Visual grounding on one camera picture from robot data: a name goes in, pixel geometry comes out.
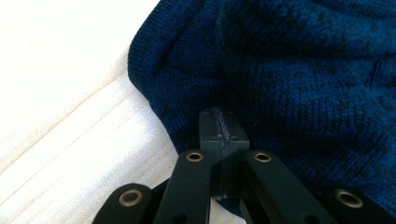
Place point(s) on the dark blue knitted sweater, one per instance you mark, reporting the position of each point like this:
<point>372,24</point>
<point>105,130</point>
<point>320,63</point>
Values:
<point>295,77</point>

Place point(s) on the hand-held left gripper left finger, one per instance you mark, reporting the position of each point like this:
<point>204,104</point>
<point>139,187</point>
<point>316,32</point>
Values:
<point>211,133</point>

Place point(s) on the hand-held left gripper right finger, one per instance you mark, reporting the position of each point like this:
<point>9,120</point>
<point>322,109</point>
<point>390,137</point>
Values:
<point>235,137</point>

